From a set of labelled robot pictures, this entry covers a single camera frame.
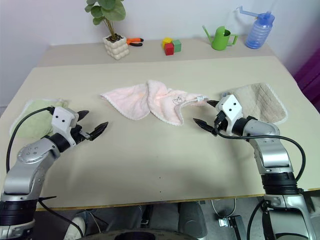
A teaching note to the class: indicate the green cube block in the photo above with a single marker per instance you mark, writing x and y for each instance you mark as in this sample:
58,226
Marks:
177,46

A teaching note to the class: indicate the grey trouser leg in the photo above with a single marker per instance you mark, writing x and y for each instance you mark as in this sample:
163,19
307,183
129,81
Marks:
117,216

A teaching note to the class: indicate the green watering can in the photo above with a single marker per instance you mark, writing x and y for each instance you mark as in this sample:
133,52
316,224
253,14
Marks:
220,40

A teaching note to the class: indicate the white bubble plant pot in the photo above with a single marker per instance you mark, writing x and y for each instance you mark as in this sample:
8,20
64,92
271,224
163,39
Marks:
116,50

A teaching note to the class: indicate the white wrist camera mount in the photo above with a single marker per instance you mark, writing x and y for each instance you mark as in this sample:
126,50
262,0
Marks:
231,105
62,117

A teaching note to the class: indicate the yellow cube block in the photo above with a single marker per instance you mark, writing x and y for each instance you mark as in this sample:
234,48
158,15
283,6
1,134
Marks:
167,40

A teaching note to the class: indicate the red cube block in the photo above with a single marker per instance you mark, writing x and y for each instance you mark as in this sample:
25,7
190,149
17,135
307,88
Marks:
169,49

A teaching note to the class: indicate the pink towel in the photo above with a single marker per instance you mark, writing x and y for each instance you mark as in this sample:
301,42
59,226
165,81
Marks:
130,100

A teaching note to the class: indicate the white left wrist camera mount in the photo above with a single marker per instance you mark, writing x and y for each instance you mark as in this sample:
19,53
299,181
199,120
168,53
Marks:
62,117

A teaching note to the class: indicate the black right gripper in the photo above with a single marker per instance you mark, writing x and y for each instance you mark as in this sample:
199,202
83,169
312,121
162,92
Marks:
221,122

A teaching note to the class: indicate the blue plastic spray bottle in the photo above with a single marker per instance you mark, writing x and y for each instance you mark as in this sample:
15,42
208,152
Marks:
258,32

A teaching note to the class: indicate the light green towel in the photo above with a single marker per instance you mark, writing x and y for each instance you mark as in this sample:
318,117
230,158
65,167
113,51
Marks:
32,120

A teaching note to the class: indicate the beige towel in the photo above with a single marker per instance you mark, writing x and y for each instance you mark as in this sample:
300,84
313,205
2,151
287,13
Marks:
262,102

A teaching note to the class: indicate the purple fabric object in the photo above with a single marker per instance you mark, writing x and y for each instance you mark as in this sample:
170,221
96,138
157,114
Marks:
310,75

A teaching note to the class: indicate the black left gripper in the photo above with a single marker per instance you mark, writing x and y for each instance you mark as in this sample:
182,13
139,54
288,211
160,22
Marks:
80,133

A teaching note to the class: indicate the dark round base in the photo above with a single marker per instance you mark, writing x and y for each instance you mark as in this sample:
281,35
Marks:
140,235

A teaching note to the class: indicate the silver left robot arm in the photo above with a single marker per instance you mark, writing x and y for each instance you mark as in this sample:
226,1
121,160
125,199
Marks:
27,155

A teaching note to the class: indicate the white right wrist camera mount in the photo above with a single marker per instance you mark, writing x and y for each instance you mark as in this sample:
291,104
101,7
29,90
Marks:
231,105

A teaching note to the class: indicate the grey rounded shape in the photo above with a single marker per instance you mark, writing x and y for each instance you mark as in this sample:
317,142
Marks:
192,220

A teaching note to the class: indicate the orange black pliers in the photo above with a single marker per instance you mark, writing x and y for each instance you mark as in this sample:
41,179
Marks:
135,40

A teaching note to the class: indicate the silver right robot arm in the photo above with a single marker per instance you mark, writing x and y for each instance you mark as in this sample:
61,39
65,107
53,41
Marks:
272,155

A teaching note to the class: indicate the green leafy plant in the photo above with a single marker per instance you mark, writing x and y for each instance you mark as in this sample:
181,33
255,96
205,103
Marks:
107,10

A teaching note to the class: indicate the metal bracket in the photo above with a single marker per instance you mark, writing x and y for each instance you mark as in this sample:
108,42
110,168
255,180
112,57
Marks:
230,222

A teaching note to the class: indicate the white shoe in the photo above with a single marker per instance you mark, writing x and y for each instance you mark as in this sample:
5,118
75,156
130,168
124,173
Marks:
75,227

